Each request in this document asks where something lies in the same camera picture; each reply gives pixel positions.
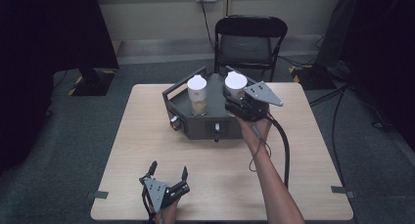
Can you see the black curtain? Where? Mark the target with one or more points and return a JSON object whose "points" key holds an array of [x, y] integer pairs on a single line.
{"points": [[39, 54], [385, 54]]}

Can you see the person's right hand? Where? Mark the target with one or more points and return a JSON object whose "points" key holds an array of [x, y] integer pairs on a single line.
{"points": [[256, 129]]}

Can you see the black stand base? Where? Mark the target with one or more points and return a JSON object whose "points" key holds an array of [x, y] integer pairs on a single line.
{"points": [[94, 82], [314, 75]]}

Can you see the clear coffee cup white lid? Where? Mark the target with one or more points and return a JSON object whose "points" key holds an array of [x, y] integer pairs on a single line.
{"points": [[197, 93], [235, 83]]}

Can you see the grey hanging cloth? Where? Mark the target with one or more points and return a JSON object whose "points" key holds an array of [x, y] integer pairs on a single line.
{"points": [[336, 28]]}

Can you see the grey tape strip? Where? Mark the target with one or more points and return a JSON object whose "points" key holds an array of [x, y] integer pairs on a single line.
{"points": [[98, 194], [342, 190]]}

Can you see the black folding chair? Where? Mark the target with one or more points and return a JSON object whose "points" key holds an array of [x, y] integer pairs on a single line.
{"points": [[246, 44]]}

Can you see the black tap with white top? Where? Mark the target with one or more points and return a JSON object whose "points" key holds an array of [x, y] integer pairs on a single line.
{"points": [[217, 128], [175, 121]]}

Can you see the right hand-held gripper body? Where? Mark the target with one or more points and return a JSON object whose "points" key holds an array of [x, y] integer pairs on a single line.
{"points": [[257, 98]]}

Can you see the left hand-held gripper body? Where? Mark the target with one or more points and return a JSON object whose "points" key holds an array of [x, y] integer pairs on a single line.
{"points": [[156, 191]]}

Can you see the grey angular tray stand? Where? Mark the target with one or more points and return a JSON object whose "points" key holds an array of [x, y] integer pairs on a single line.
{"points": [[215, 119]]}

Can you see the person's left hand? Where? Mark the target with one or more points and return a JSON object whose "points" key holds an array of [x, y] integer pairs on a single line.
{"points": [[168, 214]]}

